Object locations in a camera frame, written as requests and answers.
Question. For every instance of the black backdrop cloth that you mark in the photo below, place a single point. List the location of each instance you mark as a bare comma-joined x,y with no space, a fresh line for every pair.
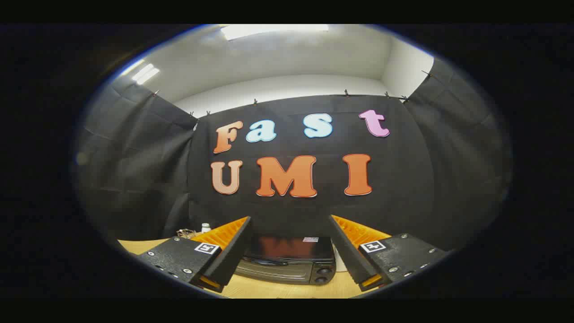
314,211

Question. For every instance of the black toaster oven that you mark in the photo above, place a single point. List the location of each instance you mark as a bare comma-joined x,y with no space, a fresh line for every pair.
287,269

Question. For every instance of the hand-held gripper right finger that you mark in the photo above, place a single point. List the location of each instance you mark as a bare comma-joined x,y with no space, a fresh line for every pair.
347,251

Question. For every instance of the ceiling light panel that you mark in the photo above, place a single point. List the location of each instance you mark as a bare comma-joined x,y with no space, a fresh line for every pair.
145,74

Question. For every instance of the small white green-label bottle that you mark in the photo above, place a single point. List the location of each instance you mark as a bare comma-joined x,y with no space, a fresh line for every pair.
206,228

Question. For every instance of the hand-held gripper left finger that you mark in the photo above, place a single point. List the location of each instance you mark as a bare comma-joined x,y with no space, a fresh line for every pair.
231,255

